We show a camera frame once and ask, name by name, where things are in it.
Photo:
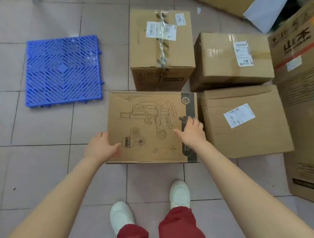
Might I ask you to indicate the person's right hand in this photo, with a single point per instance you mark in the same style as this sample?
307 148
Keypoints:
193 134

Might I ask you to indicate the person's left hand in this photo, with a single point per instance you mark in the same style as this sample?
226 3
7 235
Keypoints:
99 147

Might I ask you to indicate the person's left thumb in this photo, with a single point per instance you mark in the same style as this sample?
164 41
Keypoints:
114 148

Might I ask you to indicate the person's right thumb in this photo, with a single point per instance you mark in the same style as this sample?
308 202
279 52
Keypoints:
179 133

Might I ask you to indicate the cardboard box with line drawing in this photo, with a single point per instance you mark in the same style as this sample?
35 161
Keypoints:
149 127

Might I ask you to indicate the person's left forearm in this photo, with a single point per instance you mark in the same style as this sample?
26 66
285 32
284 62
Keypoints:
56 198

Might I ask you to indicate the person's right forearm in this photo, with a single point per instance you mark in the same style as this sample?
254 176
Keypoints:
247 193

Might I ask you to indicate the person's right white shoe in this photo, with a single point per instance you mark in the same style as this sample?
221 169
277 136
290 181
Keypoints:
179 195

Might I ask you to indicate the person's white shoe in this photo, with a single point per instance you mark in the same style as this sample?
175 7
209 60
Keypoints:
121 215
179 195

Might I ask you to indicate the open-flap cardboard box with label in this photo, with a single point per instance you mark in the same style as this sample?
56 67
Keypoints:
245 127

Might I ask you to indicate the person's left white shoe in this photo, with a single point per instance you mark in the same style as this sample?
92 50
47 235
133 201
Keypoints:
121 215

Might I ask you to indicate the tall taped cardboard box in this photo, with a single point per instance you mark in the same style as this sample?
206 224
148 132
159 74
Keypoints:
159 49

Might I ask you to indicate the wide cardboard box with label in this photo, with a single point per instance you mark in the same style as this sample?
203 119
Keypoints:
233 61

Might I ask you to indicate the person's red trousers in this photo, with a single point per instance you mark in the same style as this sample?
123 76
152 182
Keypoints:
176 224

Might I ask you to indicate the blue plastic grid floor tile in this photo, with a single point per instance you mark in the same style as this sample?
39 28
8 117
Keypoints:
63 71

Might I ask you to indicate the large printed cardboard carton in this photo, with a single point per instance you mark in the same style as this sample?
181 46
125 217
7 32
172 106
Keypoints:
296 98

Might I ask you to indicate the flat cardboard sheet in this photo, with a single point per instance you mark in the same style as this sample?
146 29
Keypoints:
228 6

